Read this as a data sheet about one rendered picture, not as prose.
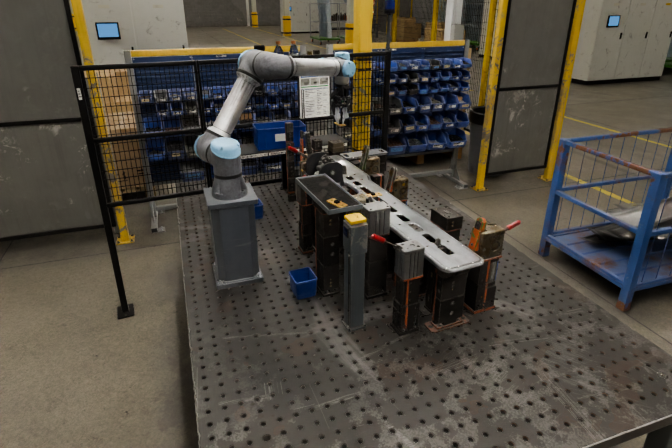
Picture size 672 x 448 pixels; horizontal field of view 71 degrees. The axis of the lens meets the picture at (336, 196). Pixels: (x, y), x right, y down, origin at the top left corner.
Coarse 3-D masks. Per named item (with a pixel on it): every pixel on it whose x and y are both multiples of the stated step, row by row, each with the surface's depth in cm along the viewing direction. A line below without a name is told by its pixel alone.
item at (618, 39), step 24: (600, 0) 1048; (624, 0) 1059; (648, 0) 1081; (600, 24) 1061; (624, 24) 1084; (648, 24) 1107; (600, 48) 1086; (624, 48) 1109; (648, 48) 1134; (576, 72) 1135; (600, 72) 1112; (624, 72) 1136; (648, 72) 1162
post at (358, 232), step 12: (348, 228) 163; (360, 228) 163; (348, 240) 164; (360, 240) 164; (348, 252) 166; (360, 252) 166; (348, 264) 168; (360, 264) 169; (348, 276) 170; (360, 276) 171; (348, 288) 172; (360, 288) 173; (348, 300) 174; (360, 300) 175; (348, 312) 176; (360, 312) 177; (348, 324) 178; (360, 324) 180
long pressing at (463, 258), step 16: (336, 160) 273; (352, 176) 248; (368, 176) 249; (384, 192) 228; (400, 208) 210; (416, 224) 195; (432, 224) 195; (448, 240) 182; (432, 256) 171; (448, 256) 171; (464, 256) 171; (480, 256) 171; (448, 272) 162
